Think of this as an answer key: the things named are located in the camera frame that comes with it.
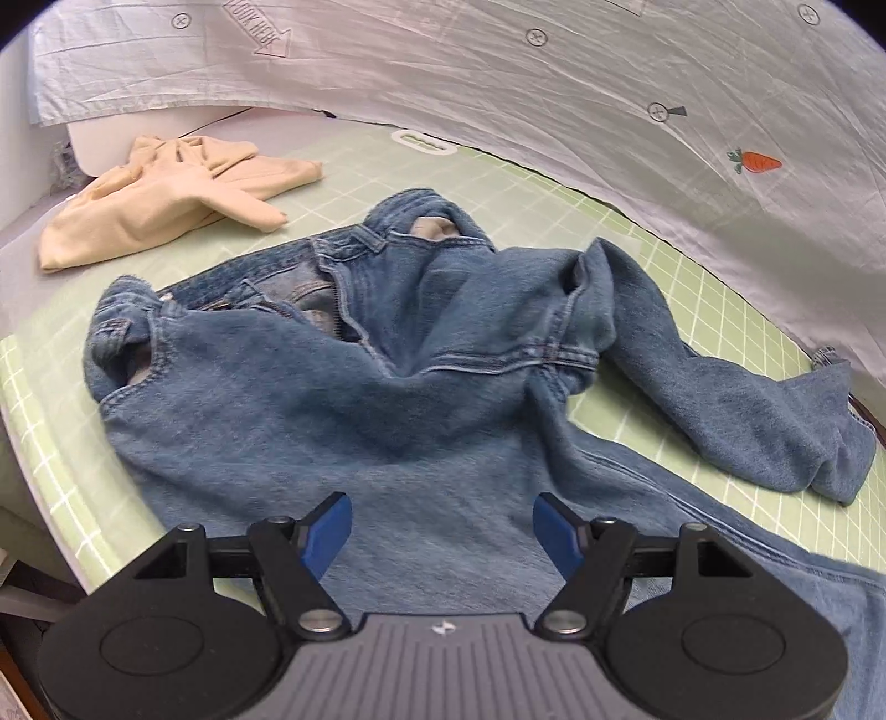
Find beige garment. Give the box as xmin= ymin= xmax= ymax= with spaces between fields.
xmin=38 ymin=135 xmax=325 ymax=273

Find carrot print white sheet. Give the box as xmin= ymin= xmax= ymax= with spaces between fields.
xmin=28 ymin=0 xmax=886 ymax=444

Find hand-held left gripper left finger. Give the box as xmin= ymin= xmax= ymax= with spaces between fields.
xmin=128 ymin=491 xmax=354 ymax=642

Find green grid mat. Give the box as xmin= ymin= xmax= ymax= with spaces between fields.
xmin=0 ymin=128 xmax=886 ymax=598

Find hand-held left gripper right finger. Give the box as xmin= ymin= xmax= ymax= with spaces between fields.
xmin=532 ymin=493 xmax=757 ymax=640

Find blue denim jeans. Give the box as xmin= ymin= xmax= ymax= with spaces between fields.
xmin=84 ymin=188 xmax=886 ymax=720

